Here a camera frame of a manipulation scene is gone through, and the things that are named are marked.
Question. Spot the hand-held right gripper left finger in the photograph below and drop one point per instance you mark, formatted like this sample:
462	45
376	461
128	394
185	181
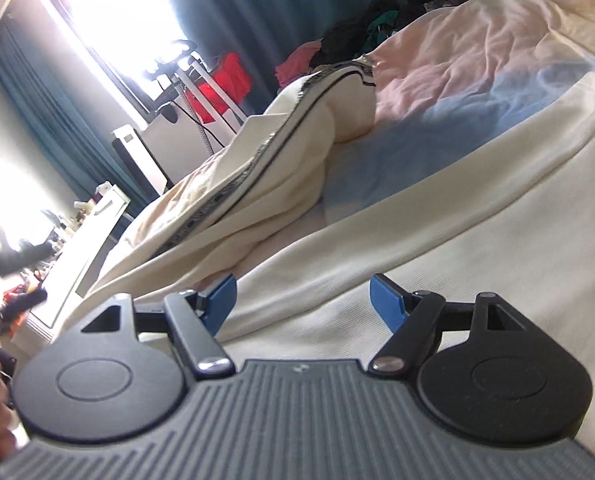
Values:
220	300

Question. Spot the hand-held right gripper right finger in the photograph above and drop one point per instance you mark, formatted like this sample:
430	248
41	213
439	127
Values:
385	305

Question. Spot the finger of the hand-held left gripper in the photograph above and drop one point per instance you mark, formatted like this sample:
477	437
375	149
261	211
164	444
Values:
25	300
12	257

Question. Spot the cream sweat pants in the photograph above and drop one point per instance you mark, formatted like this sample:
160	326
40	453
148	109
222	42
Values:
427	240

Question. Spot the pile of dark clothes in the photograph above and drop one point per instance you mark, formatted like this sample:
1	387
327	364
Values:
347	35

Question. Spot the orange tray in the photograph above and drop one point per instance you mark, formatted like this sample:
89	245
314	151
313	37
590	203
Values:
20	310

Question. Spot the white vanity desk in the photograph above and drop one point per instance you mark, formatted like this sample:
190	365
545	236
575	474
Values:
77	270

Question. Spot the row of cosmetic bottles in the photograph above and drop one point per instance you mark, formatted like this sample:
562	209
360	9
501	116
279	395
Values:
85	207

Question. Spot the narrow blue curtain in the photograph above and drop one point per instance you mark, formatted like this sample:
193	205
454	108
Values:
52	125

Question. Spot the black edged white panel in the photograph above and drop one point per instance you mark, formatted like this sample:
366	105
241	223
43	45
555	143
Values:
142	155

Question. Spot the black steamer nozzle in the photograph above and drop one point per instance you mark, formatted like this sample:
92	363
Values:
169	112

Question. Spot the red garment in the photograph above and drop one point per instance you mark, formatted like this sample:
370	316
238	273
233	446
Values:
227	85

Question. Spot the garment steamer stand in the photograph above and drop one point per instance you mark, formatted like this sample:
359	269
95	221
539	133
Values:
197	75

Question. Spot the pink garment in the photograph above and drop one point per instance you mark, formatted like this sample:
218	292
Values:
297	62

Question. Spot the dark framed window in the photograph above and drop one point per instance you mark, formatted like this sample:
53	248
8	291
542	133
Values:
117	20

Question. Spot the green garment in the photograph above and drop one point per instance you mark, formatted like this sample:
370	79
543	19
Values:
383	25

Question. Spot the wide blue curtain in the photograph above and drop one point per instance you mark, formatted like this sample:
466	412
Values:
277	10

